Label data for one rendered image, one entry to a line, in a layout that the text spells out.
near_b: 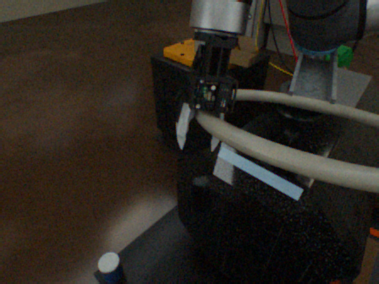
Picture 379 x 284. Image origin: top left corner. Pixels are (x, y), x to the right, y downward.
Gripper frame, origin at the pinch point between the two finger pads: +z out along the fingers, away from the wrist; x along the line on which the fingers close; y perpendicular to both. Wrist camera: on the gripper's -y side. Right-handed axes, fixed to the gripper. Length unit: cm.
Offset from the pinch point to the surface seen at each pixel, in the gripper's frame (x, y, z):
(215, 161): 15.5, -35.5, 22.5
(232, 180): 20.4, -27.9, 25.4
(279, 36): 168, -334, -32
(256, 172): 27.2, -25.3, 20.0
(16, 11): -287, -570, -13
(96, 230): -35, -81, 97
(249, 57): 45, -105, -11
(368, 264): 102, -33, 73
